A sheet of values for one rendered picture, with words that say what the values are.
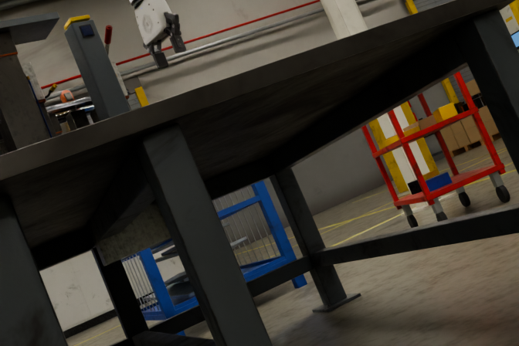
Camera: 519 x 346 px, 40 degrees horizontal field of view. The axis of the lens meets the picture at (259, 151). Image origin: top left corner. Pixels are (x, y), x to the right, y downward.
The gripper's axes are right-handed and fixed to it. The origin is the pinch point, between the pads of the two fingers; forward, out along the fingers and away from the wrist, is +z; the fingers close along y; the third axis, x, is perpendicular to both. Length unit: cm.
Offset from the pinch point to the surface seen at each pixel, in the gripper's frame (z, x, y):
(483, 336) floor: 90, 27, 32
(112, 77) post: -6.9, -0.7, -28.2
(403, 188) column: 70, 590, -454
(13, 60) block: -17.0, -25.5, -29.5
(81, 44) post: -18.0, -5.7, -28.4
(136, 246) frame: 37, 12, -75
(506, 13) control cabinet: -116, 959, -431
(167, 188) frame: 35, -35, 32
